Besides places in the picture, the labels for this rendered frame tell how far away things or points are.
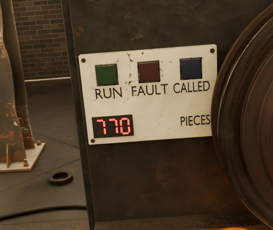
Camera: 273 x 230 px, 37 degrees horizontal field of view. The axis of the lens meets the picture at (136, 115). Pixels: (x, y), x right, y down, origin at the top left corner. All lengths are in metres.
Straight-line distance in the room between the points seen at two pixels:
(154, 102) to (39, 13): 6.17
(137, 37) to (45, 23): 6.14
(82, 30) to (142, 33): 0.11
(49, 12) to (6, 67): 3.59
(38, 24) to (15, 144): 3.67
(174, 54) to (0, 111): 2.80
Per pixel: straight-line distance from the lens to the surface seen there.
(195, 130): 0.82
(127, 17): 0.79
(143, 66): 0.78
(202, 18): 0.80
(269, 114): 0.66
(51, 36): 6.91
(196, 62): 0.78
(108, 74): 0.78
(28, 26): 6.97
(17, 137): 3.52
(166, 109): 0.80
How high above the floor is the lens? 1.35
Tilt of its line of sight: 17 degrees down
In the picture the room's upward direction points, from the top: 5 degrees counter-clockwise
